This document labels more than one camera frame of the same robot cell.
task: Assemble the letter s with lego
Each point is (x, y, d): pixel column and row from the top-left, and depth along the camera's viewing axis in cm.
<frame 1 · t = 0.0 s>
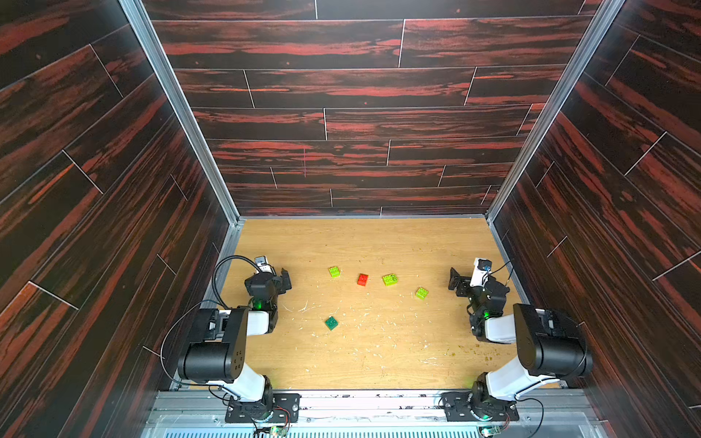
left hand: (271, 272, 95), fingers open
right hand: (472, 270, 93), fingers open
lime lego brick far left: (334, 272, 104), point 2 cm above the table
red lego brick: (362, 279, 101), point 2 cm above the table
lime lego brick middle: (390, 279, 101), point 2 cm above the table
lime lego brick right: (422, 293, 98), point 2 cm above the table
dark green lego brick: (331, 323, 90), point 2 cm above the table

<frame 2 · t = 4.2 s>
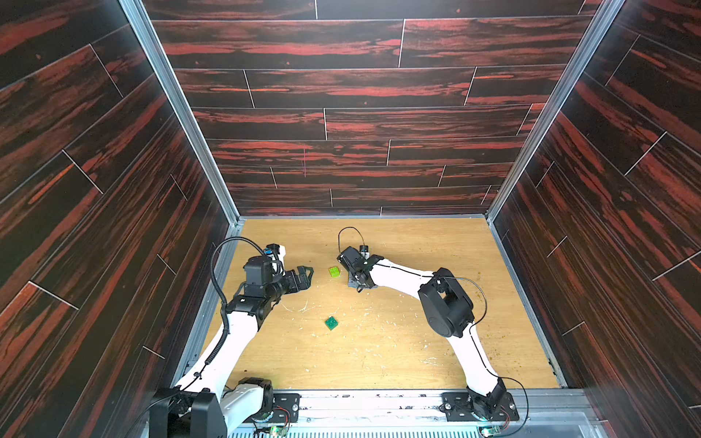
left hand: (302, 271, 84), fingers open
right hand: (363, 276, 102), fingers open
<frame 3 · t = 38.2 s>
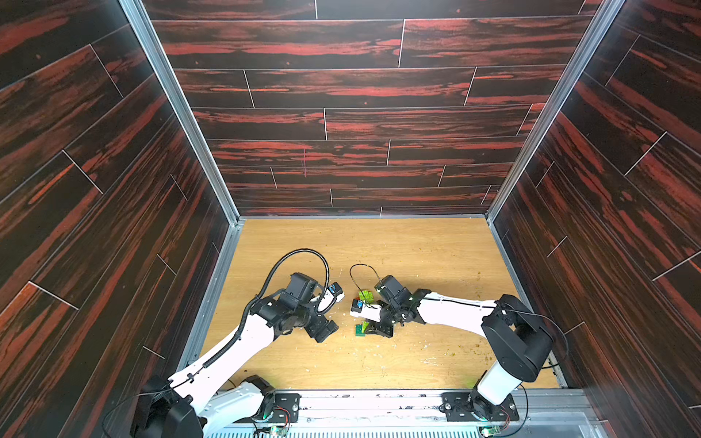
left hand: (329, 316, 80), fingers open
right hand: (371, 319, 90), fingers open
dark green lego brick: (359, 330, 87), point 4 cm above the table
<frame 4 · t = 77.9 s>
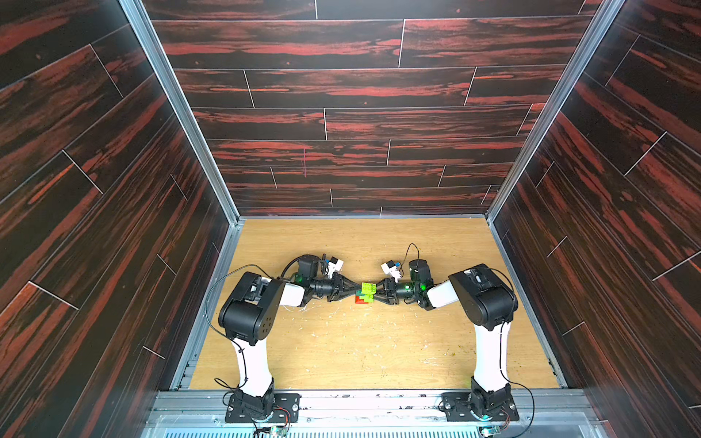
left hand: (359, 291, 90), fingers closed
right hand: (371, 292, 96), fingers open
